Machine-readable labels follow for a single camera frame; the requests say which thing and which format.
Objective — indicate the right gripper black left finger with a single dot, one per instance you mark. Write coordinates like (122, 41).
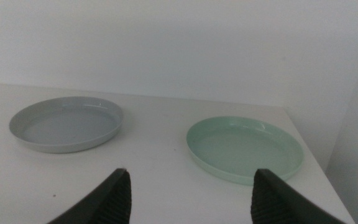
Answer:
(110, 202)

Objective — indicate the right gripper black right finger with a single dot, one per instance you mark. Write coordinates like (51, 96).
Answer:
(275, 202)

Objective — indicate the pale green shallow bowl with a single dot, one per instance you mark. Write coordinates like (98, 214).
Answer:
(241, 146)

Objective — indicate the grey shallow bowl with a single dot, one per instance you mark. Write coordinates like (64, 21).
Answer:
(67, 127)

